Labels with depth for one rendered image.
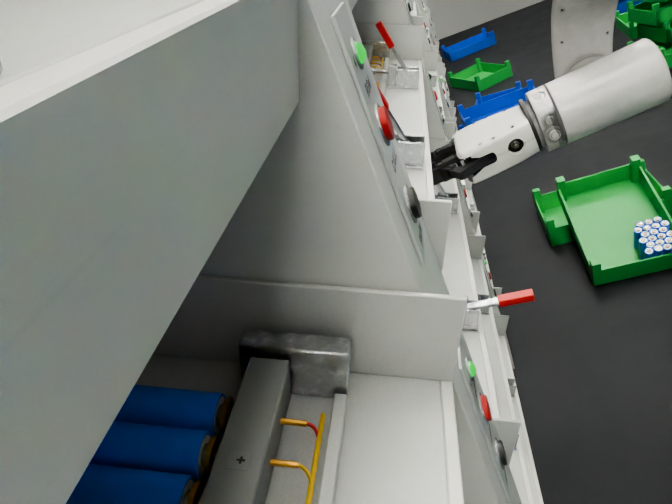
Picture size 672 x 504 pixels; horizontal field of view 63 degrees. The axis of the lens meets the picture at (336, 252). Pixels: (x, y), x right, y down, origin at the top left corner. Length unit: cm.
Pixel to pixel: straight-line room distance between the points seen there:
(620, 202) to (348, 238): 137
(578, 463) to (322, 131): 93
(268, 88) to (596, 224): 140
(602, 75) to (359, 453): 62
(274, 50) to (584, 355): 114
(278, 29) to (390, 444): 17
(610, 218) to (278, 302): 134
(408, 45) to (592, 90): 30
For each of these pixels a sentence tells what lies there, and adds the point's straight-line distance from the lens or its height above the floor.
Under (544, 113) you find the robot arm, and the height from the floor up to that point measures 60.
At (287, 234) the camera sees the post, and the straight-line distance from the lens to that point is 24.
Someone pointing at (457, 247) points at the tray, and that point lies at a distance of 74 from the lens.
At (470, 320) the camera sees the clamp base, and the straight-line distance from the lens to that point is 60.
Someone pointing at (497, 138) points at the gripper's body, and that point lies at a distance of 75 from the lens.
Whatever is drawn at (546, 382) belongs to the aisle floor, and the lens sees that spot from 121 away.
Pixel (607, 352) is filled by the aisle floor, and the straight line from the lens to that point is 126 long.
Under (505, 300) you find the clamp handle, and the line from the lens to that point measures 59.
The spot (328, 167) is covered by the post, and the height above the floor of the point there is 80.
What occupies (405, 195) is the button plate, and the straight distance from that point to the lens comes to 27.
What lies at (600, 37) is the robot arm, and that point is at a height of 64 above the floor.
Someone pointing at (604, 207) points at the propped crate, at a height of 7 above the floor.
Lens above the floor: 87
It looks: 27 degrees down
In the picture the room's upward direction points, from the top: 24 degrees counter-clockwise
